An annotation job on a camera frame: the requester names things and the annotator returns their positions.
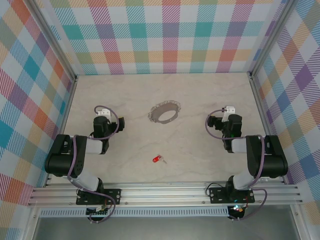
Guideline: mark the large keyring with small rings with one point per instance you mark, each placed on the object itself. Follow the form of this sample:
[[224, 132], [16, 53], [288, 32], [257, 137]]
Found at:
[[155, 112]]

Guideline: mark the key with red cap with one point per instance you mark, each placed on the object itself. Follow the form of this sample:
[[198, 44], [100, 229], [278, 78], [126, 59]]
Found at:
[[156, 158]]

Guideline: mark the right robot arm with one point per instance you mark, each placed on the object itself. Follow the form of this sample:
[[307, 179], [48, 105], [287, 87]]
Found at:
[[272, 160]]

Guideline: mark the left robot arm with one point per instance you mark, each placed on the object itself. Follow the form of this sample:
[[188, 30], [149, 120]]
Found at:
[[60, 160]]

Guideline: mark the small controller circuit board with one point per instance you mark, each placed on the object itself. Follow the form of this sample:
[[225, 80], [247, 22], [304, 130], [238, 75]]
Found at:
[[96, 212], [236, 211]]

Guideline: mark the grey metal lower panel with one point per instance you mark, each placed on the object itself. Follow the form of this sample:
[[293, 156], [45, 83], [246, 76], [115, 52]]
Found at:
[[162, 228]]

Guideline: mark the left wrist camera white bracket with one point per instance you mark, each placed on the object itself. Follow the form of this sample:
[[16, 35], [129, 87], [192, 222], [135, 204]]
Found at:
[[103, 112]]

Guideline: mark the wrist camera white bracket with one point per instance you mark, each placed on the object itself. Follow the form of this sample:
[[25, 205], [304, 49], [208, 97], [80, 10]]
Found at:
[[103, 112], [230, 109]]

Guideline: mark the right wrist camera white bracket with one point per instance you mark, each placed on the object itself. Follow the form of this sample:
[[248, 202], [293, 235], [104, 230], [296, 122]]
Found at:
[[230, 109]]

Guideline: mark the aluminium side rail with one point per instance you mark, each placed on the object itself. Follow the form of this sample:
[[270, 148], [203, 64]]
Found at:
[[67, 105], [259, 102]]

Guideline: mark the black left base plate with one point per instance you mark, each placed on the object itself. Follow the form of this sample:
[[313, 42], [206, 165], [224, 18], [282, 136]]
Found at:
[[115, 196]]

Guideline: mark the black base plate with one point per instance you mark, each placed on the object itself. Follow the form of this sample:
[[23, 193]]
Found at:
[[115, 196], [217, 195]]

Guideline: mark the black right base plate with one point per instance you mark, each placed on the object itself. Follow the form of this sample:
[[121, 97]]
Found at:
[[217, 195]]

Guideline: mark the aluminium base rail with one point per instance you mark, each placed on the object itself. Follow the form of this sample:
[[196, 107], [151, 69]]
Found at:
[[162, 195]]

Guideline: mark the aluminium frame post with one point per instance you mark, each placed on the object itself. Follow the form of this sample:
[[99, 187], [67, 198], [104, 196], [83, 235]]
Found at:
[[272, 37], [55, 42]]

